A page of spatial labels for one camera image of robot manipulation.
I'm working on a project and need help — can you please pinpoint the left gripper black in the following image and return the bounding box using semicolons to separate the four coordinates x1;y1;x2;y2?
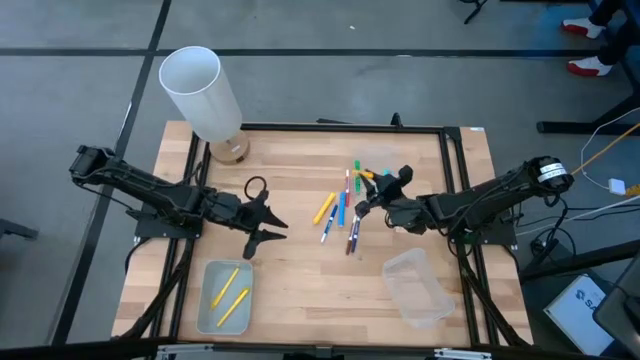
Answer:
205;188;290;261

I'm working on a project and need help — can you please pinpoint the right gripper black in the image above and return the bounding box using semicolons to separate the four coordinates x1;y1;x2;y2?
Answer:
354;164;429;235

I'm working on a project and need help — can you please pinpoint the dark blue pen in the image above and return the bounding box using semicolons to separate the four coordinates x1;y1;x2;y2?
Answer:
350;214;362;254

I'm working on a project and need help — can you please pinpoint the maroon pen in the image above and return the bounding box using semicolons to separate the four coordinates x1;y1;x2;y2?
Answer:
345;214;358;257

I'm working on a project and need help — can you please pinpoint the thin yellow marker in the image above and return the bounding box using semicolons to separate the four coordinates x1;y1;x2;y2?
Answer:
210;266;241;311
216;287;251;329

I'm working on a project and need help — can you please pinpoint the grey plastic bin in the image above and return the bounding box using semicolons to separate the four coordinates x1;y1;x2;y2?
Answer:
195;258;255;336

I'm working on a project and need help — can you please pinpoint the large clear plastic bin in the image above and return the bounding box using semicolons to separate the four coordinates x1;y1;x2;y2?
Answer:
382;247;457;330

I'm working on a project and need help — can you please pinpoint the black desk stand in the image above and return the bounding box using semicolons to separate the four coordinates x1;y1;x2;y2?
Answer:
537;0;640;136

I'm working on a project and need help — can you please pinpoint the black desk foot bar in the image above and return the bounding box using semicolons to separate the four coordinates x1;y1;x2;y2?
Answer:
519;239;640;281

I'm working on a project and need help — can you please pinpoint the black crossbar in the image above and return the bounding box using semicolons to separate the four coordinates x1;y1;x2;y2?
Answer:
0;337;640;360

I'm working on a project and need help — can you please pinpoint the white box with logo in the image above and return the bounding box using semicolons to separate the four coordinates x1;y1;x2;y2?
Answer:
543;272;617;357

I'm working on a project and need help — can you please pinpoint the person's red white shoe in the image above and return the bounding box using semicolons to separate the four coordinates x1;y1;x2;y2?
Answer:
560;17;607;40
566;55;614;78

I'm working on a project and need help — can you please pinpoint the black furniture foot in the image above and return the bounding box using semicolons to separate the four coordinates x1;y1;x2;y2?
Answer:
0;218;40;240

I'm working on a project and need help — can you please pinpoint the person's leg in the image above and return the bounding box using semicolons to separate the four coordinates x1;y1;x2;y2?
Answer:
584;0;640;66

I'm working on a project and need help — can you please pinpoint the black cable loop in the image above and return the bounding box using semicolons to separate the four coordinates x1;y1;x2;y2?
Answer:
243;175;269;202

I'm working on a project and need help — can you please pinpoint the black aluminium table frame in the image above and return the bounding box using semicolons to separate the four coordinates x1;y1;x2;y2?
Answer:
112;122;534;351

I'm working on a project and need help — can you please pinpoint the silver metal bracket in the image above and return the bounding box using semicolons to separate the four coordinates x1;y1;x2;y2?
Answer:
156;343;215;360
433;347;492;360

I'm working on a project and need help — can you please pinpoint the thin white cable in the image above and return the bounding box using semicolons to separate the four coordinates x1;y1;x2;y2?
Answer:
579;107;640;191

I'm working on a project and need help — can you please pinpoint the yellow extension cable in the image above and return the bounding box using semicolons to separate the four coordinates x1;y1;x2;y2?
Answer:
569;133;640;197

